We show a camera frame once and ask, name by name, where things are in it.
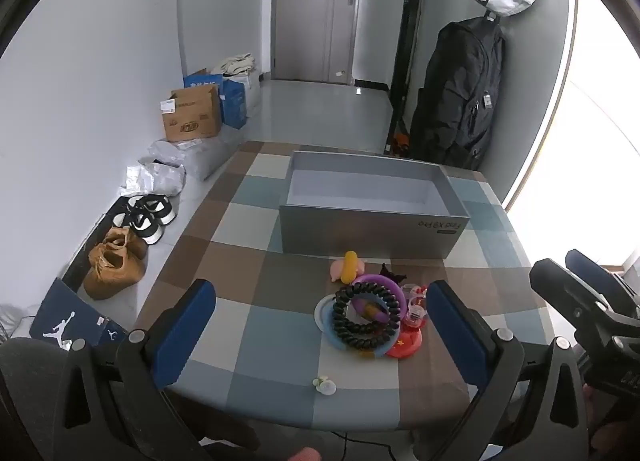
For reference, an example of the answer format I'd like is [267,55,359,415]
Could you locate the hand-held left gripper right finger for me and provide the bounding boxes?
[414,280,590,461]

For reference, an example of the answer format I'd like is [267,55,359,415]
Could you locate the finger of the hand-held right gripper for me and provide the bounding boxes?
[565,249,640,317]
[530,257,631,338]

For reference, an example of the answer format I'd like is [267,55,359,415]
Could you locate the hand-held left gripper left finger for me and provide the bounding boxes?
[45,279,261,461]

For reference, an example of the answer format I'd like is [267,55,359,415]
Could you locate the purple bracelet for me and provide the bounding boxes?
[351,274,403,322]

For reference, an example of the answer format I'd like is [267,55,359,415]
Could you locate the grey cardboard box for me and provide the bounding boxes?
[278,151,471,260]

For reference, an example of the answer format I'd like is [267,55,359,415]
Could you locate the pink and yellow pig toy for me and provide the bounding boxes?
[330,251,362,286]

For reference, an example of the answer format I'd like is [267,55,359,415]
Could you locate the light blue bangle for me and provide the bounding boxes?
[314,293,401,359]

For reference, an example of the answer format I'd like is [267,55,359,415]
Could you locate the checkered tablecloth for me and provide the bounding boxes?
[132,141,556,429]

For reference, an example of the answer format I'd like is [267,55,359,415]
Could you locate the brown boot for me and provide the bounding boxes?
[102,226,149,262]
[82,241,147,301]

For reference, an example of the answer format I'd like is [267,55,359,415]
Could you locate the dark bow hair clip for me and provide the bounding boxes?
[378,263,408,284]

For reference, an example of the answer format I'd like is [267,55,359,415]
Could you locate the bright window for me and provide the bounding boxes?
[500,0,640,272]

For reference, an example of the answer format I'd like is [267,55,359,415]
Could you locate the dark blue shoe box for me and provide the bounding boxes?
[29,278,128,352]

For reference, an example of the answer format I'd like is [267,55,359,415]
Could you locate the silver plastic bags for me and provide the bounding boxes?
[120,161,187,198]

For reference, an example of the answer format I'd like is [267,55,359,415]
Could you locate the dark grey cloth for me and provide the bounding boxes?
[0,336,71,461]

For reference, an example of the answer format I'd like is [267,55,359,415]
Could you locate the grey parcel bag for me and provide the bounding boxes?
[145,138,242,182]

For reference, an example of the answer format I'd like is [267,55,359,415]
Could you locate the black backpack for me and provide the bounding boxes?
[407,16,506,172]

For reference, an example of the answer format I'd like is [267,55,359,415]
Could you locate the brown cardboard box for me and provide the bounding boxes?
[160,85,223,143]

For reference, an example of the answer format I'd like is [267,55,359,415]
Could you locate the blue cardboard box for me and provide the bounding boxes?
[183,68,248,130]

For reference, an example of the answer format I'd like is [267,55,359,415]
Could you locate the white plastic bag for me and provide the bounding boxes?
[240,71,262,109]

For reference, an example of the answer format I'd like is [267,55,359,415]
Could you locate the white folded cloth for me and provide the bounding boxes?
[212,53,258,76]

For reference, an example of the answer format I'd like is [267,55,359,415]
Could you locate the black rack pole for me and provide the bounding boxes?
[384,0,426,156]

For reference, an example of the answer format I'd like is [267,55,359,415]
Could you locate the grey door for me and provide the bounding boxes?
[272,0,366,86]

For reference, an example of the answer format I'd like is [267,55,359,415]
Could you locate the black spiral hair tie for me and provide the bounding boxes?
[331,283,407,349]

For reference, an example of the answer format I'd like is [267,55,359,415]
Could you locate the black cable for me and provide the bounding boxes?
[330,431,401,461]

